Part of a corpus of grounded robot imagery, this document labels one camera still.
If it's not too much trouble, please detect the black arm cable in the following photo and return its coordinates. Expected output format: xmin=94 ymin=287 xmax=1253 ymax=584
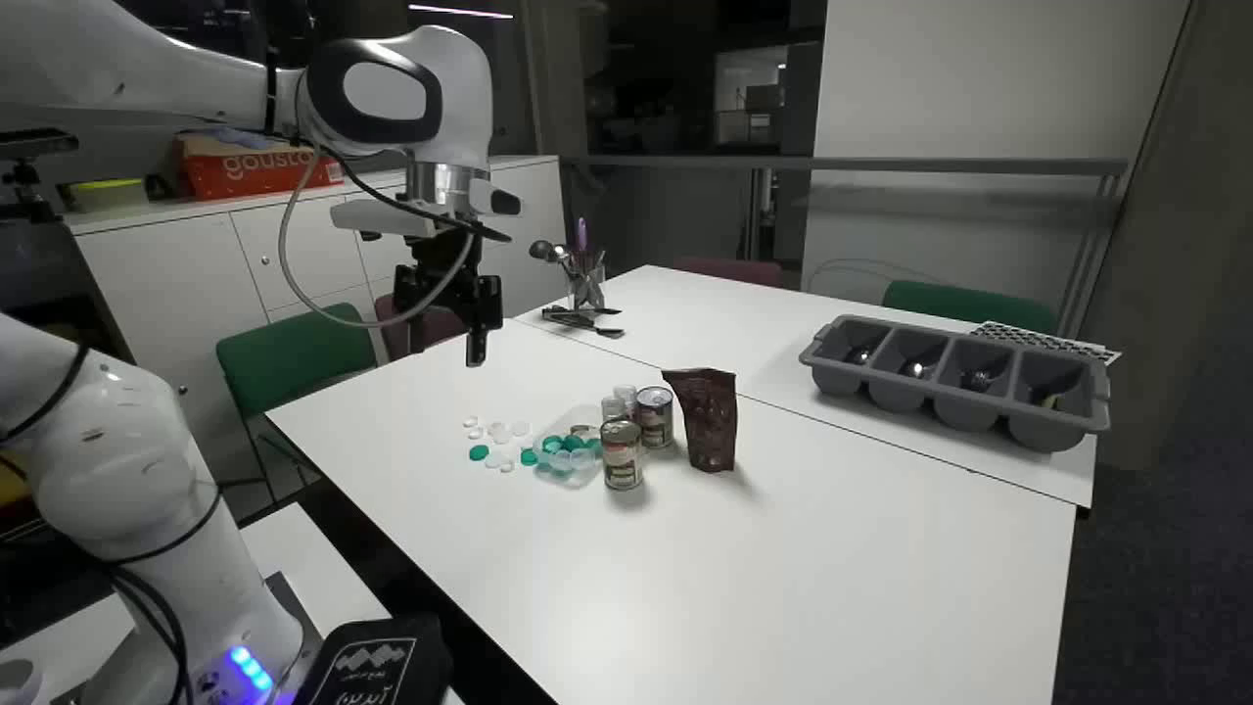
xmin=0 ymin=342 xmax=94 ymax=448

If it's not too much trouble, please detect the green chair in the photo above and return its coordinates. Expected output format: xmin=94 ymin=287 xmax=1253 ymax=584
xmin=212 ymin=302 xmax=384 ymax=492
xmin=876 ymin=277 xmax=1065 ymax=336

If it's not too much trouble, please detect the black clamp mount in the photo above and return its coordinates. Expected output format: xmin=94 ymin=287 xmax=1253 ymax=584
xmin=0 ymin=126 xmax=86 ymax=226

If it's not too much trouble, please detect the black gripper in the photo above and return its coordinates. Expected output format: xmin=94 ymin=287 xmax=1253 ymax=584
xmin=391 ymin=231 xmax=511 ymax=371

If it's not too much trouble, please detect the grey camera cable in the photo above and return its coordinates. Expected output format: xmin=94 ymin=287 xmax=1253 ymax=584
xmin=274 ymin=145 xmax=482 ymax=333

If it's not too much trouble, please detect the red chair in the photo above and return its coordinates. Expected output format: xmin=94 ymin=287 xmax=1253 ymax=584
xmin=372 ymin=291 xmax=471 ymax=366

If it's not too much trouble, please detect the black control box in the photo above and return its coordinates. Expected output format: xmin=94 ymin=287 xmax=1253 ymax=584
xmin=289 ymin=615 xmax=456 ymax=705

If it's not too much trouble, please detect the silver spoon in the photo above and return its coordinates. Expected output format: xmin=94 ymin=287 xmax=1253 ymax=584
xmin=526 ymin=234 xmax=581 ymax=277

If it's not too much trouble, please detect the grey cutlery tray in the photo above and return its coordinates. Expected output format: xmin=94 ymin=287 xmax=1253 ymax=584
xmin=795 ymin=310 xmax=1115 ymax=455

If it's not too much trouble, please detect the small yellow-green container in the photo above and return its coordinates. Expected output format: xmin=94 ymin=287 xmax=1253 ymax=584
xmin=62 ymin=174 xmax=150 ymax=216

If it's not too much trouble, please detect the brown foil pouch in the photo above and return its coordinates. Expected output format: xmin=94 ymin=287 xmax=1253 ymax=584
xmin=659 ymin=366 xmax=746 ymax=474

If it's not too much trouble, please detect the white cabinet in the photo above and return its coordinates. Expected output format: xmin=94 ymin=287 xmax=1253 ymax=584
xmin=62 ymin=152 xmax=571 ymax=488

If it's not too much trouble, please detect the orange cardboard box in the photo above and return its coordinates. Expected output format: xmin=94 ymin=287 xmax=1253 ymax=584
xmin=174 ymin=129 xmax=347 ymax=205

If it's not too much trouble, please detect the perforated grey tray lid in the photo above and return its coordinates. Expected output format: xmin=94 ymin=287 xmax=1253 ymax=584
xmin=971 ymin=317 xmax=1125 ymax=371

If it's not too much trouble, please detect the small labelled glass bottle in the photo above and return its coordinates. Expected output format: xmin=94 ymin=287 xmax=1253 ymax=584
xmin=601 ymin=397 xmax=650 ymax=499

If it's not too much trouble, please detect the small jar with metal lid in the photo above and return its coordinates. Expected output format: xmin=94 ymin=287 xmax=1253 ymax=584
xmin=629 ymin=384 xmax=680 ymax=455

